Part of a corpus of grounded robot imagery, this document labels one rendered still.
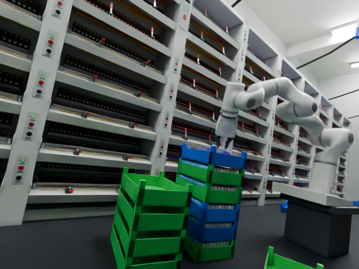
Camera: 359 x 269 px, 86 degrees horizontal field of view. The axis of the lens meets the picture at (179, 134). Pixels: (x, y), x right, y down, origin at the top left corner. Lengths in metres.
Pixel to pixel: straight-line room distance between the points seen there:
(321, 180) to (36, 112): 1.60
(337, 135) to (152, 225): 1.22
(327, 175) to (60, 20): 1.69
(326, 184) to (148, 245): 1.14
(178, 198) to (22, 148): 0.72
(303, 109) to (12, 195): 1.44
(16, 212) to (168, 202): 0.70
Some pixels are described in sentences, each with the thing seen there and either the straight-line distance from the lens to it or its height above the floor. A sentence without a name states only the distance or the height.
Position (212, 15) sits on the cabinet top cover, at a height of 1.71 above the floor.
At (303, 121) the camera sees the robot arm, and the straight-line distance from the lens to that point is 1.37.
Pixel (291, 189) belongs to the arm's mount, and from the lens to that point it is 1.41.
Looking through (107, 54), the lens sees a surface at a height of 0.89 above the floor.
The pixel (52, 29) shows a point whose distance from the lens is 1.18.
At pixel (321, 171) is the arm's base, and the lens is 1.51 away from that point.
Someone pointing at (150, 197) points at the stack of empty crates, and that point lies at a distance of 0.67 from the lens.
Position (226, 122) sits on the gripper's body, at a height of 0.61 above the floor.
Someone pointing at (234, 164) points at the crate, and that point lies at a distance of 0.92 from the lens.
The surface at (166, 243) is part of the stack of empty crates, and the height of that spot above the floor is 0.12.
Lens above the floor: 0.43
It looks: 5 degrees up
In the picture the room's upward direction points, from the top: 10 degrees clockwise
